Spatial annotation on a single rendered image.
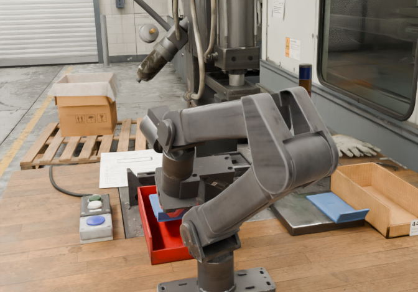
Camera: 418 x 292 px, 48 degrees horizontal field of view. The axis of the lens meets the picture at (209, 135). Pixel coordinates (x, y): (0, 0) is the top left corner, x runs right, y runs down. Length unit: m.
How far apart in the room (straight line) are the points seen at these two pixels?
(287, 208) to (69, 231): 0.49
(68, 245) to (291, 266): 0.46
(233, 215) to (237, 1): 0.55
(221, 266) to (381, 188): 0.59
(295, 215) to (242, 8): 0.48
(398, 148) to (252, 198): 1.06
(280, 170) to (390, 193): 0.70
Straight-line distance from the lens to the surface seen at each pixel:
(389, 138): 1.70
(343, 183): 1.18
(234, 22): 1.09
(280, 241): 1.01
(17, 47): 10.50
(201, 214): 0.76
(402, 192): 1.19
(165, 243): 1.00
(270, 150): 0.56
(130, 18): 10.30
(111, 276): 0.92
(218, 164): 0.88
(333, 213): 1.09
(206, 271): 0.81
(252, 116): 0.58
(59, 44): 10.37
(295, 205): 1.12
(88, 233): 1.03
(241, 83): 1.14
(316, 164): 0.59
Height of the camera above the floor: 1.40
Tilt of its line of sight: 17 degrees down
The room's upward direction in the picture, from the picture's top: 1 degrees counter-clockwise
